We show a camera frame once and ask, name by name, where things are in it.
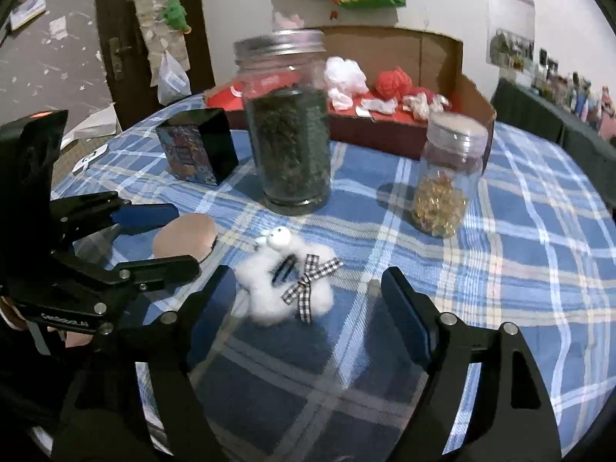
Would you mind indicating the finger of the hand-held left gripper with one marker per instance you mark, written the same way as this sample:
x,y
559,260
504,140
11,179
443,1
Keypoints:
x,y
144,216
163,272

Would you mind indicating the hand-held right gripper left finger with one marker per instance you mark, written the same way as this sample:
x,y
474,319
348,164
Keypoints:
x,y
224,288

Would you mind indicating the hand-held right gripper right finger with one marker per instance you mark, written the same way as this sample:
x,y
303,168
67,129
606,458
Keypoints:
x,y
402,298

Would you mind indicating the beige round powder puff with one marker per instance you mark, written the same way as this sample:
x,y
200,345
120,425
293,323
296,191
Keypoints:
x,y
183,238

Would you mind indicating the white plush toy checked bow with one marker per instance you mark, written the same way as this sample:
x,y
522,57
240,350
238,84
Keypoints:
x,y
269,293

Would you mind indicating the red cardboard box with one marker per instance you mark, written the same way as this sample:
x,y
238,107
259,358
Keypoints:
x,y
370,134

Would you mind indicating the white gauze cloth piece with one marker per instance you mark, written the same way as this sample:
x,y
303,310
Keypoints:
x,y
378,107

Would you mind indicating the cream lace scrunchie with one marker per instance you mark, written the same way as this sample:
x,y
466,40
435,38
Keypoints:
x,y
426,105

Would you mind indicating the red mesh bath ball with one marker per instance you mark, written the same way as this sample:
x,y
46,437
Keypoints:
x,y
393,83

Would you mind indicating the white mesh bath ball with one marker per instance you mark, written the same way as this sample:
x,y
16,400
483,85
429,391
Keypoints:
x,y
344,79

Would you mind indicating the person's left hand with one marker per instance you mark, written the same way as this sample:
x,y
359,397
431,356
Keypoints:
x,y
77,339

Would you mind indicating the small white flat object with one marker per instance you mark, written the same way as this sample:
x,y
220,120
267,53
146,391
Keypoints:
x,y
90,159

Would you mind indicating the white paper sheet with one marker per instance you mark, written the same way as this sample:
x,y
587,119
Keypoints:
x,y
94,125

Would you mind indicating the glass jar with gold contents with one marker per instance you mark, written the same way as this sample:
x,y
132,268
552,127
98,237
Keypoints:
x,y
442,202

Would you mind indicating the black printed box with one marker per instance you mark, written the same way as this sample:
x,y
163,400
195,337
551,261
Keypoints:
x,y
219,139

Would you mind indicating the blue plaid bed sheet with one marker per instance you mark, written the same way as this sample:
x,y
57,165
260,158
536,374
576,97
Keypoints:
x,y
529,274

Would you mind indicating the white plastic bag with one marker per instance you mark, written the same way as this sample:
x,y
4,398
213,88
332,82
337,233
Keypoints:
x,y
172,82

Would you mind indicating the glass jar with dark contents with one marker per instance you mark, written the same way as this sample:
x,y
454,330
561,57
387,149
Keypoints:
x,y
288,154

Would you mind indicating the dark brown door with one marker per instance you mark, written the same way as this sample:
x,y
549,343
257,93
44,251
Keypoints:
x,y
110,9

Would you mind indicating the beige hanging door organizer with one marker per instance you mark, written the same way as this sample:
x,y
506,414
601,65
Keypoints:
x,y
154,24

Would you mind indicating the green plush toy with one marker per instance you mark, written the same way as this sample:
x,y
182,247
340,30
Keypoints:
x,y
175,14

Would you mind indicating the table with green cloth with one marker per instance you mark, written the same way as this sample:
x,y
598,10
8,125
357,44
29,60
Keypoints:
x,y
529,110

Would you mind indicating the pale pink plush toy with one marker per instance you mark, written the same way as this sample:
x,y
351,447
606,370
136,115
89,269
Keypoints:
x,y
288,21

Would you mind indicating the small white wall paper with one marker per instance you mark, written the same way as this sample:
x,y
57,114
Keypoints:
x,y
57,26

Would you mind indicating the wall calendar with photo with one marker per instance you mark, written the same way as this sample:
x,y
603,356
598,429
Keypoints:
x,y
29,9

